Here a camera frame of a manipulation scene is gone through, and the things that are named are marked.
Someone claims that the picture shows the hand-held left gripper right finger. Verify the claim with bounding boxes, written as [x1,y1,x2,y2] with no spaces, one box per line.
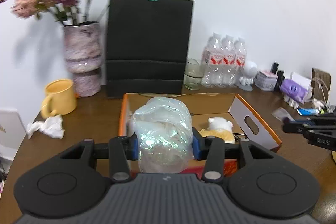
[192,127,275,183]

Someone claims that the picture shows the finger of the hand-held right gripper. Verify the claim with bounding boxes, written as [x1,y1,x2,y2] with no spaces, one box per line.
[282,124,319,139]
[285,113,336,125]

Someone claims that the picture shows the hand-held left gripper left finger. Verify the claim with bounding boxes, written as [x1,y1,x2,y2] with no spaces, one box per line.
[60,133,139,182]

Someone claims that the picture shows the clear dark candy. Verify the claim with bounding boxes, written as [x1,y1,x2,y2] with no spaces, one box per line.
[272,107,291,121]

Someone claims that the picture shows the yellow white plush toy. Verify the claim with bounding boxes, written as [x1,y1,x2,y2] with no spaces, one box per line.
[198,116,236,145]

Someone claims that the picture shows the iridescent plastic bag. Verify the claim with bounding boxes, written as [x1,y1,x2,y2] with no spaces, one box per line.
[132,97,195,174]

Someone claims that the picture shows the orange cardboard box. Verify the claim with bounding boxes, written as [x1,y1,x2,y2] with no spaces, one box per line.
[118,93,283,178]

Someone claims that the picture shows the blue tube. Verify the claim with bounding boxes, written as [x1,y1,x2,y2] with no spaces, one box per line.
[297,107,320,116]

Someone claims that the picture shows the purple tissue pack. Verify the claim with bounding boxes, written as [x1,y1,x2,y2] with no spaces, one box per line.
[280,78,307,104]

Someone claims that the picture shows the printed tin box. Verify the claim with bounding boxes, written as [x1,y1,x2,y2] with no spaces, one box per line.
[255,70,278,90]

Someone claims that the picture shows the clear glass cup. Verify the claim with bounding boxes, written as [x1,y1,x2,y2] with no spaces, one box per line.
[184,58,205,90]

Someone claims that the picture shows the white robot figurine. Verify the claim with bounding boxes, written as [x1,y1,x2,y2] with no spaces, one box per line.
[239,61,259,91]

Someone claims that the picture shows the crumpled white tissue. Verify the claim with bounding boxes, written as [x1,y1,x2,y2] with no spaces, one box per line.
[26,114,65,139]

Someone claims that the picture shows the pack of water bottles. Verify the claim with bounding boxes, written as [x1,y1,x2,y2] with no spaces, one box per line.
[202,33,223,88]

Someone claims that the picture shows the yellow mug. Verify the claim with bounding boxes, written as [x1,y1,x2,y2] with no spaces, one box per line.
[41,79,77,119]

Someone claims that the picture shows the clear water bottle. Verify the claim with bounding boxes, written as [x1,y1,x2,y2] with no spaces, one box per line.
[234,38,248,86]
[221,35,237,88]

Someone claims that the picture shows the mottled pink ceramic vase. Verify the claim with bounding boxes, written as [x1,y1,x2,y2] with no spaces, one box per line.
[63,21,103,97]

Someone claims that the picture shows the black paper bag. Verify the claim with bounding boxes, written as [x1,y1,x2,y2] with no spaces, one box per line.
[105,0,195,99]

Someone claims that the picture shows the white panel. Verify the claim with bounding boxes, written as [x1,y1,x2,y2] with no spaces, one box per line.
[0,108,27,161]

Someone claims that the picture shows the white cable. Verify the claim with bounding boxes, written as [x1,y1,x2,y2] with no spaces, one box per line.
[312,78,332,107]

